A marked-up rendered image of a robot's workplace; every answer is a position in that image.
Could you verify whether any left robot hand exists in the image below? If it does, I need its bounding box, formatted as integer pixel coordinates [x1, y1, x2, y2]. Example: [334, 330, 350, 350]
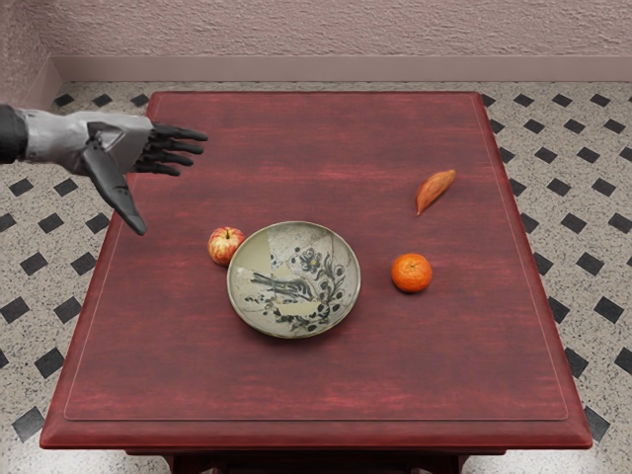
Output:
[22, 109, 209, 236]

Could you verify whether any orange mandarin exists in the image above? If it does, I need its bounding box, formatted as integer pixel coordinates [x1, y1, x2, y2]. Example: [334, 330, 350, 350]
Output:
[390, 252, 434, 294]

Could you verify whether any patterned ceramic plate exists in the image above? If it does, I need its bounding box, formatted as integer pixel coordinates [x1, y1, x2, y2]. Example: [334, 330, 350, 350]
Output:
[226, 220, 362, 340]

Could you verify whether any red yellow apple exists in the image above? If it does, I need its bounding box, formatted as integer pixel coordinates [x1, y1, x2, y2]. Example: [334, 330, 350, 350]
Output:
[206, 226, 247, 267]

